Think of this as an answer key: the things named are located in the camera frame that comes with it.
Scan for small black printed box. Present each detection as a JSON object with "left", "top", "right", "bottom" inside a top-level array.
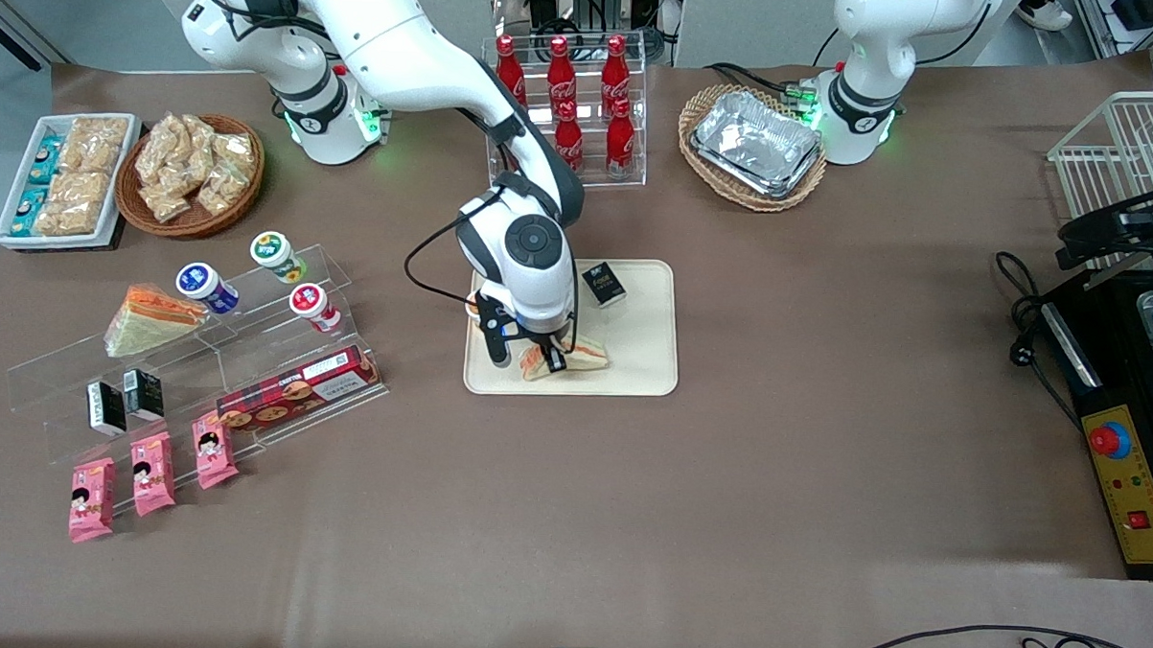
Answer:
[{"left": 580, "top": 260, "right": 632, "bottom": 310}]

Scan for red lid yogurt cup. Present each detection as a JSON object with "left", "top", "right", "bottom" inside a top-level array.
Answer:
[{"left": 288, "top": 283, "right": 343, "bottom": 334}]

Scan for black equipment stand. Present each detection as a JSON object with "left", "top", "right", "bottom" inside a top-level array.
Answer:
[{"left": 485, "top": 0, "right": 684, "bottom": 65}]

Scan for clear bag beige snacks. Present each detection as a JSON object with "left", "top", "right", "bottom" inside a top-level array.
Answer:
[
  {"left": 139, "top": 182, "right": 194, "bottom": 225},
  {"left": 213, "top": 131, "right": 256, "bottom": 172},
  {"left": 135, "top": 117, "right": 187, "bottom": 189},
  {"left": 165, "top": 113, "right": 222, "bottom": 164},
  {"left": 195, "top": 162, "right": 252, "bottom": 216}
]

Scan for green lid yogurt cup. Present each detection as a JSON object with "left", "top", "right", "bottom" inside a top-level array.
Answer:
[{"left": 249, "top": 230, "right": 309, "bottom": 285}]

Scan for black machine yellow control panel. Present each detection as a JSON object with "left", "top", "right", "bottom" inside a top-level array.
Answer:
[{"left": 1026, "top": 266, "right": 1153, "bottom": 582}]

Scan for blue lid yogurt cup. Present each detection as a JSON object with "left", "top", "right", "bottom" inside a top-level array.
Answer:
[{"left": 175, "top": 262, "right": 242, "bottom": 315}]

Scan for light tan wicker basket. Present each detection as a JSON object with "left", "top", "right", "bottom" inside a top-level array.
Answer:
[{"left": 676, "top": 82, "right": 830, "bottom": 215}]

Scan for dark brown wicker basket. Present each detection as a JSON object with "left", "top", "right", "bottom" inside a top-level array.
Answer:
[{"left": 114, "top": 111, "right": 266, "bottom": 242}]

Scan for red cola bottle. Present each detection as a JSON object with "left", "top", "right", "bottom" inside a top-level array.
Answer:
[
  {"left": 553, "top": 100, "right": 588, "bottom": 179},
  {"left": 545, "top": 35, "right": 580, "bottom": 109},
  {"left": 601, "top": 35, "right": 635, "bottom": 106},
  {"left": 493, "top": 35, "right": 530, "bottom": 107},
  {"left": 605, "top": 97, "right": 638, "bottom": 176}
]

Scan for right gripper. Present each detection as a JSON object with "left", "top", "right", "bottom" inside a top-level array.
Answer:
[{"left": 498, "top": 285, "right": 579, "bottom": 375}]

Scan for silver metal lever bar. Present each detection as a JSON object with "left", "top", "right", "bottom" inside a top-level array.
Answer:
[{"left": 1079, "top": 263, "right": 1141, "bottom": 292}]

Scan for red plaid cookie box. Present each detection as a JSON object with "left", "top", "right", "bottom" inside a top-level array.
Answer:
[{"left": 215, "top": 340, "right": 383, "bottom": 438}]

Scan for right arm base cable connector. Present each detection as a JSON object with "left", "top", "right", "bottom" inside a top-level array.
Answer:
[{"left": 353, "top": 96, "right": 394, "bottom": 141}]

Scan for silver metal handle bar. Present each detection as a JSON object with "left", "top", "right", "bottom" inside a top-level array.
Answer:
[{"left": 1038, "top": 302, "right": 1106, "bottom": 389}]

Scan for aluminium frame profile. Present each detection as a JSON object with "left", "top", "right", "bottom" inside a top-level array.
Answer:
[{"left": 1070, "top": 0, "right": 1153, "bottom": 72}]

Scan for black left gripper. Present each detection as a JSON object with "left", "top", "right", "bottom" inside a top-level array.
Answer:
[{"left": 1056, "top": 167, "right": 1153, "bottom": 273}]

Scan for left arm base cable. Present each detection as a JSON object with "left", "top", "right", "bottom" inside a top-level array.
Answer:
[{"left": 704, "top": 60, "right": 821, "bottom": 108}]

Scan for clear acrylic tiered shelf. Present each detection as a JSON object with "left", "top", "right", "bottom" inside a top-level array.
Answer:
[{"left": 2, "top": 232, "right": 395, "bottom": 526}]

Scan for small black white carton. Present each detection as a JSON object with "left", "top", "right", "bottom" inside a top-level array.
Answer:
[
  {"left": 121, "top": 369, "right": 167, "bottom": 422},
  {"left": 86, "top": 382, "right": 128, "bottom": 438}
]

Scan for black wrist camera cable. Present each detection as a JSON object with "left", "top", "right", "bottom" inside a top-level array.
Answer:
[{"left": 403, "top": 186, "right": 505, "bottom": 310}]

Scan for blue wrapped snack pack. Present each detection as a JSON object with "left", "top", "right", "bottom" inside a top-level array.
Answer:
[
  {"left": 31, "top": 134, "right": 64, "bottom": 184},
  {"left": 12, "top": 187, "right": 49, "bottom": 240}
]

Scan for black power cable with plug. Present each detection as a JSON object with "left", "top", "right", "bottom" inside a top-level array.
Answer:
[{"left": 990, "top": 250, "right": 1088, "bottom": 428}]

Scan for clear acrylic bottle rack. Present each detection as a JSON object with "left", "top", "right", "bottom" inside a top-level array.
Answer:
[{"left": 475, "top": 33, "right": 652, "bottom": 197}]

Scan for white wire rack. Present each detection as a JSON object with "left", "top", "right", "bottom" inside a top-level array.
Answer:
[{"left": 1043, "top": 86, "right": 1153, "bottom": 273}]

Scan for aluminium foil container stack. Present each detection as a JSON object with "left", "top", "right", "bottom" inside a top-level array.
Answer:
[{"left": 688, "top": 88, "right": 825, "bottom": 199}]

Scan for pink cartoon snack pack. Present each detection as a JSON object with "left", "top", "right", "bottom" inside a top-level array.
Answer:
[
  {"left": 128, "top": 430, "right": 178, "bottom": 518},
  {"left": 68, "top": 457, "right": 117, "bottom": 545},
  {"left": 190, "top": 410, "right": 242, "bottom": 492}
]

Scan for white sneaker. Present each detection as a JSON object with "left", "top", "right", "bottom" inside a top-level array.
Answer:
[{"left": 1016, "top": 0, "right": 1075, "bottom": 33}]

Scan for white rectangular dish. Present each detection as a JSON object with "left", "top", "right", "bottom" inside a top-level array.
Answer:
[{"left": 0, "top": 109, "right": 144, "bottom": 254}]

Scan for beige crispy snack pack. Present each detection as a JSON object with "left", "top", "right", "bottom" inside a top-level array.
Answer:
[
  {"left": 48, "top": 170, "right": 113, "bottom": 215},
  {"left": 35, "top": 199, "right": 104, "bottom": 242},
  {"left": 67, "top": 114, "right": 130, "bottom": 175}
]

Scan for cream plastic serving tray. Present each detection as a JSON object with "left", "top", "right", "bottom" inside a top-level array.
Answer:
[{"left": 463, "top": 253, "right": 683, "bottom": 403}]

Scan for triangular sandwich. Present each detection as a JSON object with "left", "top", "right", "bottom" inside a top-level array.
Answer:
[
  {"left": 519, "top": 332, "right": 611, "bottom": 384},
  {"left": 104, "top": 284, "right": 211, "bottom": 362}
]

